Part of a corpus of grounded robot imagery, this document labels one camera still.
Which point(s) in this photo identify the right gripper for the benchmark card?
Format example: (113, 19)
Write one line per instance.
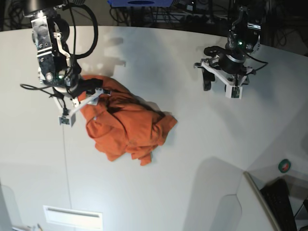
(68, 85)

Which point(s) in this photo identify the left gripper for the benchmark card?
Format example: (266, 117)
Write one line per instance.
(230, 64)

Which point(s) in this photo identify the orange t-shirt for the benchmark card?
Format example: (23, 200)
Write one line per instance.
(120, 123)

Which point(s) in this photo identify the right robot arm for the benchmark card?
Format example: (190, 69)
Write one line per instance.
(58, 67)

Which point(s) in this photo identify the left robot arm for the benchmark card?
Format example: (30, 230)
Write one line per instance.
(244, 19)

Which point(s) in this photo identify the blue box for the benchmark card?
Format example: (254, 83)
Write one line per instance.
(141, 3)

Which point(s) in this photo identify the green tape roll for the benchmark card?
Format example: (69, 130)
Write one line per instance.
(284, 166)

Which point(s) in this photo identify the black keyboard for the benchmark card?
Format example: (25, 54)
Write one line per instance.
(276, 196)

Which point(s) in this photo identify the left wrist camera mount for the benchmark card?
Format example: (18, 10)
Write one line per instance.
(233, 83)

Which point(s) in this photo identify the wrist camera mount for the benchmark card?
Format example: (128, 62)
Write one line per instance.
(233, 83)
(68, 116)

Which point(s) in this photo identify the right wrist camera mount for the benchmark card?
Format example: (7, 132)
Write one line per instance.
(68, 116)

